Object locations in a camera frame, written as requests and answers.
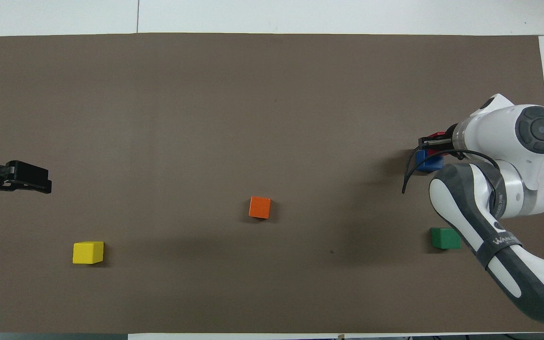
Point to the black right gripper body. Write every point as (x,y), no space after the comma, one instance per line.
(451,134)

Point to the red wooden block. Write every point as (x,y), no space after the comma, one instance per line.
(439,135)

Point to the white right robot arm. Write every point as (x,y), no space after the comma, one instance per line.
(503,141)

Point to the blue wooden block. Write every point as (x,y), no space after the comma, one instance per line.
(430,164)

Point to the green wooden block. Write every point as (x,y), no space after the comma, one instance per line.
(444,238)

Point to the yellow wooden block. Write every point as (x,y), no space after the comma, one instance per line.
(88,252)

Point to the orange wooden block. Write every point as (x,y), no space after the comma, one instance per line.
(259,208)

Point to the brown table mat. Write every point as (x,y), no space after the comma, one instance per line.
(272,94)

